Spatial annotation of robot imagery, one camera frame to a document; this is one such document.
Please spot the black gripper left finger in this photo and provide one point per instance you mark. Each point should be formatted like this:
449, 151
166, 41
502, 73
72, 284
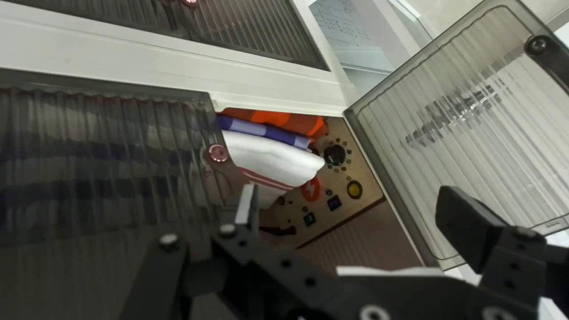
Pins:
246, 204

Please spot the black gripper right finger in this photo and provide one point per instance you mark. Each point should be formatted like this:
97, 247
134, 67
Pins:
469, 227

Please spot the blue striped folded cloth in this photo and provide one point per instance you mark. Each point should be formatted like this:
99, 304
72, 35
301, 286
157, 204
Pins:
261, 129

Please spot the wooden toy button panel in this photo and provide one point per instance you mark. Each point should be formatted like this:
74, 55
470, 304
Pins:
357, 170

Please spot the white folded cloth red stripe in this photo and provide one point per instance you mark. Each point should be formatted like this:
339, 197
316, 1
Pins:
268, 160

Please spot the clear ribbed bin lid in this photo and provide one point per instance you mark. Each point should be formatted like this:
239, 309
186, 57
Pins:
463, 147

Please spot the smoked ribbed cabinet door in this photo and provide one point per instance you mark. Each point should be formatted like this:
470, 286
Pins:
250, 26
90, 165
90, 9

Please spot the orange folded cloth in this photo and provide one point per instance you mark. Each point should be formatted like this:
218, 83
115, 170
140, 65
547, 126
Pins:
296, 124

